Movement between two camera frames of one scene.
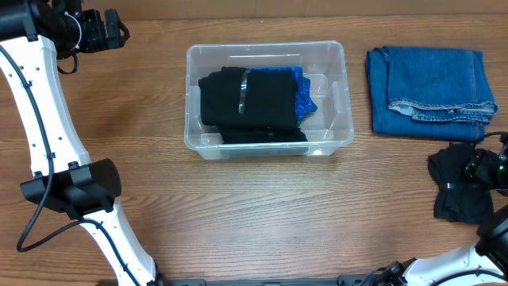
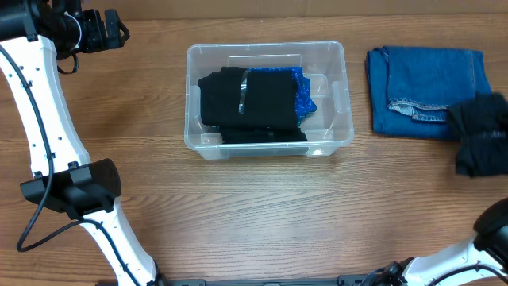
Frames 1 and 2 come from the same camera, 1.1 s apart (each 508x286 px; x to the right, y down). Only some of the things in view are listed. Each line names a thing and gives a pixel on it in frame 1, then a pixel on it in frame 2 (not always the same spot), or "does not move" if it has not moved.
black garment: x=456 y=200 to x=481 y=124
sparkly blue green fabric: x=304 y=102 does not move
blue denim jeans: x=429 y=92 does not move
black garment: x=240 y=98 does not move
